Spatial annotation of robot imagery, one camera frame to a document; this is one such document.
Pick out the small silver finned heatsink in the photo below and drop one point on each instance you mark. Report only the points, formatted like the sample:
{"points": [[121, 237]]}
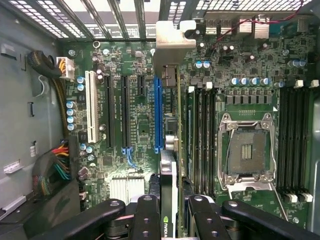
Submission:
{"points": [[262, 27]]}

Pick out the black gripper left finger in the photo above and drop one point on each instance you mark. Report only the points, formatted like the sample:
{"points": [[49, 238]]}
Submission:
{"points": [[145, 220]]}

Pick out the CPU socket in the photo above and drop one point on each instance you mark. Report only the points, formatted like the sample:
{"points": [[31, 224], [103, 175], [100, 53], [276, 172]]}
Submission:
{"points": [[250, 152]]}

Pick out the metal socket locking lever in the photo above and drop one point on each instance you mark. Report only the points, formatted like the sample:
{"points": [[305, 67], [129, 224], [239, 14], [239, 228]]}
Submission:
{"points": [[228, 151], [278, 200]]}

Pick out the long black expansion slot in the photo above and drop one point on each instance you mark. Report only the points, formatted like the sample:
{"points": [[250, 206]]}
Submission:
{"points": [[109, 112], [125, 112]]}

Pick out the green motherboard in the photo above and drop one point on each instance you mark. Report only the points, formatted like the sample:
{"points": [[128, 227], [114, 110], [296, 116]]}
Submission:
{"points": [[140, 117]]}

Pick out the blue expansion slot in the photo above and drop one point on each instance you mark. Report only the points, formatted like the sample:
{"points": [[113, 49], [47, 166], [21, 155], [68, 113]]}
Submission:
{"points": [[158, 112]]}

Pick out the white power connector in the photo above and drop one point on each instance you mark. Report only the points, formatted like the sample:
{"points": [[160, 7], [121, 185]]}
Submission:
{"points": [[67, 67]]}

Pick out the silver chipset heatsink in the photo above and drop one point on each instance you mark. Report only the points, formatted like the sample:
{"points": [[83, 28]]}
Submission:
{"points": [[120, 187]]}

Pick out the short black expansion slot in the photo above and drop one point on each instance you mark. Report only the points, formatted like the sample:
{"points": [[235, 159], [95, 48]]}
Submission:
{"points": [[141, 86]]}

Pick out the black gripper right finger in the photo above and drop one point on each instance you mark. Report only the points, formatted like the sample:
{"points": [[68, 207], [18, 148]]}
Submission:
{"points": [[207, 220]]}

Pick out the white expansion slot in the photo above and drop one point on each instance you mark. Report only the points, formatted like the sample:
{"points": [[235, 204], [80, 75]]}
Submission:
{"points": [[92, 107]]}

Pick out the metal socket cover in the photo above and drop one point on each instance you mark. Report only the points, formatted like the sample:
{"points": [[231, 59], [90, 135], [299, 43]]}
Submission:
{"points": [[250, 186]]}

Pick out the open black PC case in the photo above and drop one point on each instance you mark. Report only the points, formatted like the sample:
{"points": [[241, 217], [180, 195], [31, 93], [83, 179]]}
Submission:
{"points": [[20, 112]]}

